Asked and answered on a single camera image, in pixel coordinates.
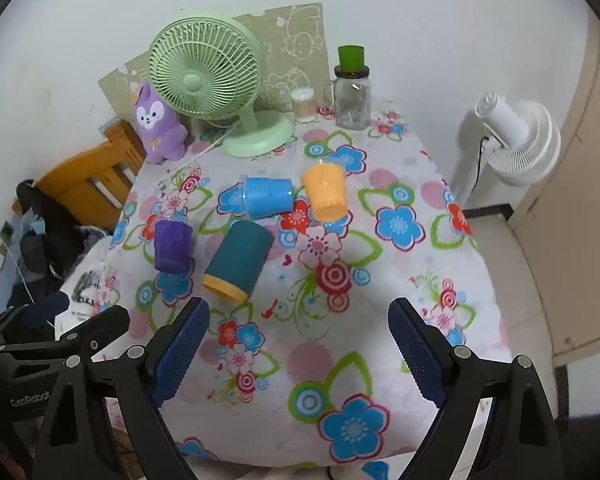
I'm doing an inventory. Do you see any patterned beige board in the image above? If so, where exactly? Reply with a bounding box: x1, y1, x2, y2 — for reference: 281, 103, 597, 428
98, 2, 331, 126

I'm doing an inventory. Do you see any white printed plastic bag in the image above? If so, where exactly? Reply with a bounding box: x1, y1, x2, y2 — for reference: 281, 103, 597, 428
57, 257, 113, 333

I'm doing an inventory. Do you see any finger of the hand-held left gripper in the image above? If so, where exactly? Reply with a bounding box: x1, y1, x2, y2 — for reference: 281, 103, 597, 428
0, 304, 132, 362

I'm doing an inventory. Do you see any cotton swab container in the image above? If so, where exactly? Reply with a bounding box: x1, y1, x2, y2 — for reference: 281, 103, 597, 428
290, 87, 318, 124

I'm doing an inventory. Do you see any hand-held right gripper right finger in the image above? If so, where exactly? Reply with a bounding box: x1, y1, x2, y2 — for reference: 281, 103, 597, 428
387, 297, 566, 480

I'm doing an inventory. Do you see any beige door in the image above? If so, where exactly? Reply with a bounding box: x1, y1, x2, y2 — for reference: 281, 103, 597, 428
507, 25, 600, 361

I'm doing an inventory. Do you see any blue plastic cup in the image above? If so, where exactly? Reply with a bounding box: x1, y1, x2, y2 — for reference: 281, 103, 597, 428
240, 174, 296, 220

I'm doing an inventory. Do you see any floral tablecloth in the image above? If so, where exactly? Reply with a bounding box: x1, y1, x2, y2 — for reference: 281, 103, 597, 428
60, 105, 511, 480

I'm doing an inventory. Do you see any green desk fan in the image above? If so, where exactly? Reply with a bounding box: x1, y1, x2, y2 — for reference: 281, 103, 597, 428
148, 16, 297, 158

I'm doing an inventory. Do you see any white fan cord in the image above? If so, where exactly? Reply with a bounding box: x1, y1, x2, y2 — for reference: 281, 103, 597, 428
170, 127, 241, 172

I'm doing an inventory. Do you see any purple plastic cup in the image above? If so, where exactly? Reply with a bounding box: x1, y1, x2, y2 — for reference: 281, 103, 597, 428
153, 217, 194, 275

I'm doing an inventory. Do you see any black fan cable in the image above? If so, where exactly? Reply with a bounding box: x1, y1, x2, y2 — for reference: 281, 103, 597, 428
472, 135, 491, 196

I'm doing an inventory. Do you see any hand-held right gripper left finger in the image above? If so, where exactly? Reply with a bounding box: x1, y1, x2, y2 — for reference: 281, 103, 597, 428
32, 296, 212, 480

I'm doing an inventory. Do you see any white standing fan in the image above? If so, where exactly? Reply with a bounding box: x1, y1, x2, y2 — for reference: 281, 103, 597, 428
450, 92, 562, 211

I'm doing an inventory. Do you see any glass jar with black lid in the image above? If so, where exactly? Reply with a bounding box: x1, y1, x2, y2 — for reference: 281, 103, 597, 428
333, 65, 372, 131

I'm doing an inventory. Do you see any pile of dark clothes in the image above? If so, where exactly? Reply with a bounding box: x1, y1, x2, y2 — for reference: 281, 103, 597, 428
7, 180, 116, 331

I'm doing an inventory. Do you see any orange plastic cup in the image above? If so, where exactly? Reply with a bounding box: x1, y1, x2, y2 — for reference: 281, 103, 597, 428
301, 160, 350, 223

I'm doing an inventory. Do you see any wooden chair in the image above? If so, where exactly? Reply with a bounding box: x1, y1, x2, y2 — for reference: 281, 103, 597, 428
12, 120, 148, 233

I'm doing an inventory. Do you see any teal cup with yellow rim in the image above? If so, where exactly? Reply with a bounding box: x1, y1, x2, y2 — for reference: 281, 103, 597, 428
201, 221, 276, 304

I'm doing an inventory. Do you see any purple plush toy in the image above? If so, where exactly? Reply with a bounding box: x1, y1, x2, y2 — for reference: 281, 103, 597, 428
132, 81, 188, 165

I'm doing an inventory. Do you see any green cup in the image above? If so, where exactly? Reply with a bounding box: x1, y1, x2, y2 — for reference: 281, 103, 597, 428
337, 45, 366, 72

